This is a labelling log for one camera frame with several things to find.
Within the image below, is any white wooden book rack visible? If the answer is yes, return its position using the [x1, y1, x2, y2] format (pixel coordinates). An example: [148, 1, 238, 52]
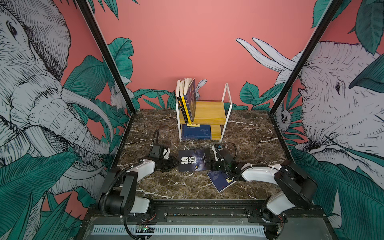
[175, 84, 233, 143]

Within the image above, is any white slotted cable duct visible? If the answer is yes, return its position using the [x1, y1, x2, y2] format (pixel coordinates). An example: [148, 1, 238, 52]
[91, 225, 266, 237]

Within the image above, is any black book with gold title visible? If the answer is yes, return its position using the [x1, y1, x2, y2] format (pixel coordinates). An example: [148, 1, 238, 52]
[176, 80, 189, 124]

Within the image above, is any black corner frame post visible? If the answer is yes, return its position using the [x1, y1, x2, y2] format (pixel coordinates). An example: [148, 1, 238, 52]
[76, 0, 136, 114]
[269, 0, 343, 115]

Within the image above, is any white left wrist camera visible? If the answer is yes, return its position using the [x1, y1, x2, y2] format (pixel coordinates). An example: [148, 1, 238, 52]
[149, 145, 171, 160]

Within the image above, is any yellow cartoon cover book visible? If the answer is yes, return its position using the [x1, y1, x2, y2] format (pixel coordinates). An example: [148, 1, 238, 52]
[180, 78, 192, 124]

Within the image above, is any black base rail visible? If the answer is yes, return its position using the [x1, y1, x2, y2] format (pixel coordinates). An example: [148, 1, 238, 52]
[89, 199, 325, 224]

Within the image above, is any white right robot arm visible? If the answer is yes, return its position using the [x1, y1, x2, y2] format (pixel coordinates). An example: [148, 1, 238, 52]
[210, 145, 318, 223]

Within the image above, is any blue book yellow label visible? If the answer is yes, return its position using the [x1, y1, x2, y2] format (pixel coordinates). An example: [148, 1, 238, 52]
[207, 171, 235, 193]
[182, 125, 212, 140]

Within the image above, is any purple portrait cover book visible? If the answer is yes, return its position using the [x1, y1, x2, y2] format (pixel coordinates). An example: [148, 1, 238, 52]
[183, 78, 196, 124]

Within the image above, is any black corner frame post right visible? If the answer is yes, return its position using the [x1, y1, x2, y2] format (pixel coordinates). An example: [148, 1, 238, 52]
[269, 0, 343, 115]

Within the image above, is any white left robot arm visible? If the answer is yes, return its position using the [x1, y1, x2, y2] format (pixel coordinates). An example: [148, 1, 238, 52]
[97, 156, 180, 217]

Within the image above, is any black corner frame post left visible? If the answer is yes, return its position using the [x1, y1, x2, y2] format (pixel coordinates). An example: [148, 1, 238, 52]
[76, 0, 136, 114]

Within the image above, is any dark wolf eye book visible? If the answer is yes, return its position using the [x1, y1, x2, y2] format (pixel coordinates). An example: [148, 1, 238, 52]
[178, 149, 213, 172]

